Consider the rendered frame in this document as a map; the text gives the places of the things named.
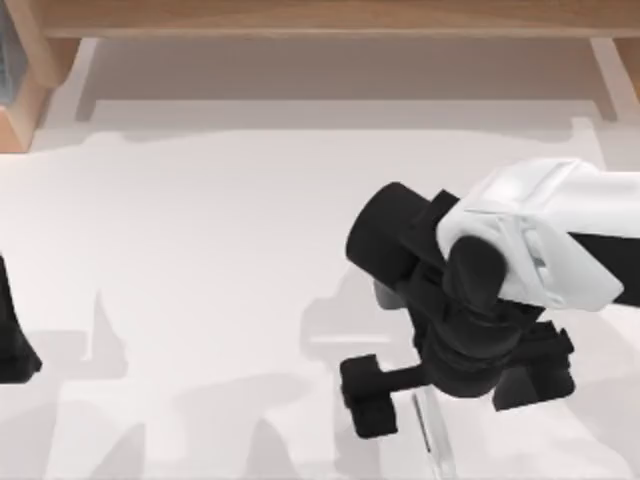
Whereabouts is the wooden cupboard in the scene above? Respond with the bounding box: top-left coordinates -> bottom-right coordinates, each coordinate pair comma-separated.
0,0 -> 640,154

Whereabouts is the thin clear upright plate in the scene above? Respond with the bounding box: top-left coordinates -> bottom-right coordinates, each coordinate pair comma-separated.
409,390 -> 459,480

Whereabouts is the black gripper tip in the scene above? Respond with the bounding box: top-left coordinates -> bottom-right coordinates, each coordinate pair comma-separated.
0,255 -> 43,386

